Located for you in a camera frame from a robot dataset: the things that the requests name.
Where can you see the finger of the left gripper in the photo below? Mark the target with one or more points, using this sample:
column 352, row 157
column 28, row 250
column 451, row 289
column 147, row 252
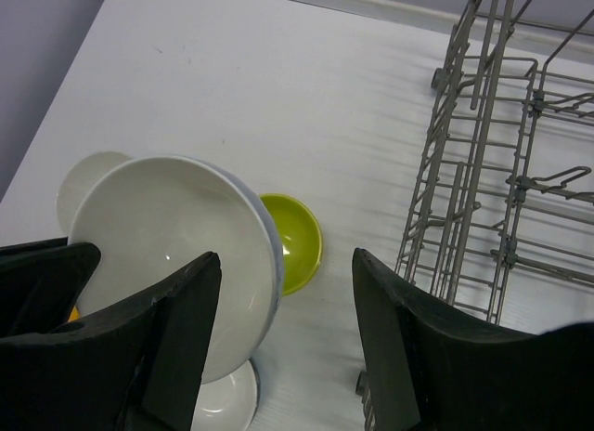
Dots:
column 40, row 282

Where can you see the white bowl stack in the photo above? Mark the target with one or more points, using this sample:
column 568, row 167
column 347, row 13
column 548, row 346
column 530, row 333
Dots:
column 80, row 179

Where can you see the orange bowl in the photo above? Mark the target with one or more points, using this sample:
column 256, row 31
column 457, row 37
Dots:
column 74, row 315

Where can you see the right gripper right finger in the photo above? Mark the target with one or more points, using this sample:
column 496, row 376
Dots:
column 433, row 367

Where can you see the white bowl red rim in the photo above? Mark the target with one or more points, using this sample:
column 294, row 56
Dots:
column 230, row 403

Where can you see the green bowl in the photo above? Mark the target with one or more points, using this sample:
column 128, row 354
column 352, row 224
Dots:
column 301, row 238

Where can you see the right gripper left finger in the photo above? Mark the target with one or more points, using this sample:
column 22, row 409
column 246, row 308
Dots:
column 135, row 365

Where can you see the grey wire dish rack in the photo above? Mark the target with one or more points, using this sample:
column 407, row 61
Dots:
column 500, row 222

